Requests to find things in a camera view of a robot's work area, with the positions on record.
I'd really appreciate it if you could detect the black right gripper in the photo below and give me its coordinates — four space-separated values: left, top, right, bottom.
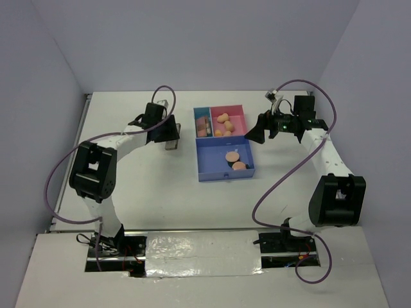
245 103 299 144

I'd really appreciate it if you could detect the tan gourd-shaped makeup sponge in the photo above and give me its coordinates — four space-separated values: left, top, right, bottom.
224 121 235 132

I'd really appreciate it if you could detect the pink blush palette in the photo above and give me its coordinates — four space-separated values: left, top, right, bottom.
196 117 207 137

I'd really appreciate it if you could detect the pink round powder puff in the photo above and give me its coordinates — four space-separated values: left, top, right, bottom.
225 151 240 163

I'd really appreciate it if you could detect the three-colour compartment organizer tray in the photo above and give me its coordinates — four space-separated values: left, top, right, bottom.
193 105 256 182

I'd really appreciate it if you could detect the patterned eyeshadow palette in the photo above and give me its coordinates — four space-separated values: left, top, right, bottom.
204 116 212 135

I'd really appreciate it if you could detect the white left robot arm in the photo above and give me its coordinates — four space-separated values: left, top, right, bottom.
69 100 180 256

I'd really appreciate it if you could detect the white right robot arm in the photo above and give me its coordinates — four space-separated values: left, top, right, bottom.
245 92 366 251

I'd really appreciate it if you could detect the silver tape covered panel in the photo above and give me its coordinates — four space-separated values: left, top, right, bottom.
145 230 262 278

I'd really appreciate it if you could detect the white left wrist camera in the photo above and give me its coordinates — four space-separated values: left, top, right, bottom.
157 99 169 110

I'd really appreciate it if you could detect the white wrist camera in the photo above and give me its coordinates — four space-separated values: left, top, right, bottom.
265 89 283 114
157 99 169 110

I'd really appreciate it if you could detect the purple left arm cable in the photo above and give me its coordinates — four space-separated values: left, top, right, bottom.
43 85 177 272

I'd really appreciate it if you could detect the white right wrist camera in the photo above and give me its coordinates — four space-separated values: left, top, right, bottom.
265 89 283 114

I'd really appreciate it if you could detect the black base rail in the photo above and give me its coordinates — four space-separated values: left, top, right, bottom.
76 230 320 278

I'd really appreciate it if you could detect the aluminium table edge rail left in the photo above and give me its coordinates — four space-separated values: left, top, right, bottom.
42 93 94 225

